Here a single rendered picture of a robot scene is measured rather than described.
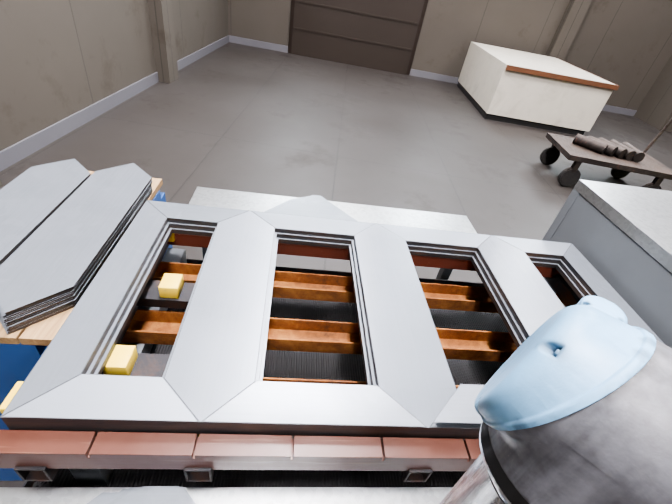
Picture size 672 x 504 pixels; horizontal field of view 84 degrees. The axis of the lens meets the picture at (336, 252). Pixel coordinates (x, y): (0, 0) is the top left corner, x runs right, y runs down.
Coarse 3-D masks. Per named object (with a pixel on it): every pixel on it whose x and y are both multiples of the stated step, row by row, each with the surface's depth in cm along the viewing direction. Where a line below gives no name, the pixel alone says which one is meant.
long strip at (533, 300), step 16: (496, 240) 137; (496, 256) 129; (512, 256) 130; (496, 272) 121; (512, 272) 123; (528, 272) 124; (512, 288) 116; (528, 288) 117; (544, 288) 118; (512, 304) 110; (528, 304) 111; (544, 304) 112; (560, 304) 113; (528, 320) 105; (544, 320) 106
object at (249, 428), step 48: (288, 240) 123; (336, 240) 125; (576, 288) 127; (528, 336) 101; (192, 432) 71; (240, 432) 72; (288, 432) 74; (336, 432) 75; (384, 432) 76; (432, 432) 77
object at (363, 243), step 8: (360, 240) 124; (368, 240) 124; (376, 240) 125; (384, 240) 126; (392, 240) 126; (400, 240) 127; (360, 248) 120; (368, 248) 121; (376, 248) 121; (384, 248) 122; (392, 248) 123; (400, 248) 123
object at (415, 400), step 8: (392, 392) 80; (400, 392) 81; (408, 392) 81; (416, 392) 81; (424, 392) 82; (432, 392) 82; (440, 392) 82; (448, 392) 83; (400, 400) 79; (408, 400) 79; (416, 400) 80; (424, 400) 80; (432, 400) 80; (440, 400) 81; (408, 408) 78; (416, 408) 78; (424, 408) 79; (432, 408) 79; (440, 408) 79
